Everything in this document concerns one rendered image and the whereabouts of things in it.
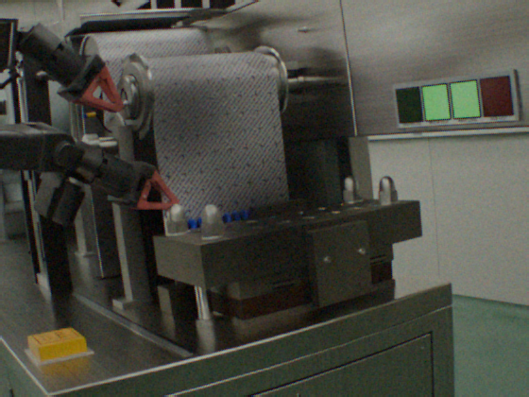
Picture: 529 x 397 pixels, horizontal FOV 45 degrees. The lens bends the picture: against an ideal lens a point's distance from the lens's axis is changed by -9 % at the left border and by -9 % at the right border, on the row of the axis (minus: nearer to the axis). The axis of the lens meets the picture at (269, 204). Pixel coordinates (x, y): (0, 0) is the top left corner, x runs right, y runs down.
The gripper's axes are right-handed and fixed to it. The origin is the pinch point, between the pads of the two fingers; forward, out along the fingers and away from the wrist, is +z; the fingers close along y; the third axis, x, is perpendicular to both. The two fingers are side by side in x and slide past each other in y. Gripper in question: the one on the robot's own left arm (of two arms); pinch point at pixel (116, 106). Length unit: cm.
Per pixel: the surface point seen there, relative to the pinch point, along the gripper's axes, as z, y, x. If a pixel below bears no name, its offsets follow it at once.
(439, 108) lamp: 30, 36, 19
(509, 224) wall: 254, -125, 127
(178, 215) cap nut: 13.7, 13.1, -11.2
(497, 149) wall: 226, -131, 160
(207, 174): 18.0, 5.3, -1.1
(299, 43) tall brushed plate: 21.6, 1.5, 31.4
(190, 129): 11.3, 5.1, 3.2
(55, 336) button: 5.8, 14.7, -36.1
